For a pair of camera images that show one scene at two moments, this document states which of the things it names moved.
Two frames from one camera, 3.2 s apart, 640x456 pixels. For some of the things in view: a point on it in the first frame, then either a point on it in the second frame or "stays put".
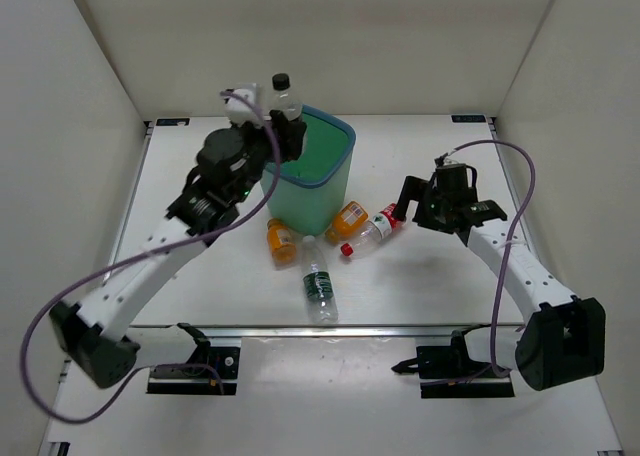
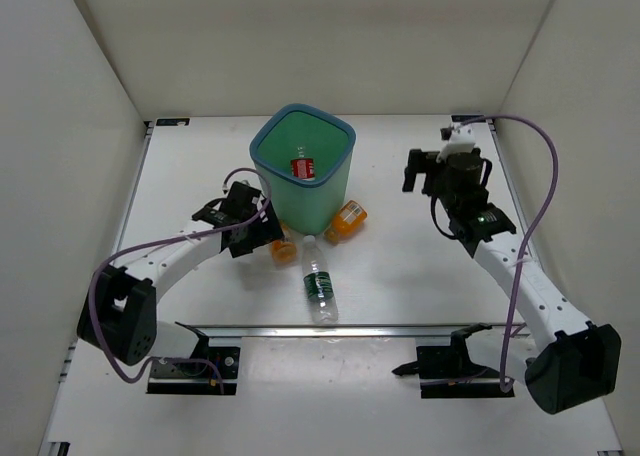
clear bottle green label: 318,290 stays put
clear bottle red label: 383,225 -> 303,168
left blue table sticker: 172,121 stays put
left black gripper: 289,135 -> 267,231
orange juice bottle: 347,223 stays put
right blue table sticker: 468,118 stays put
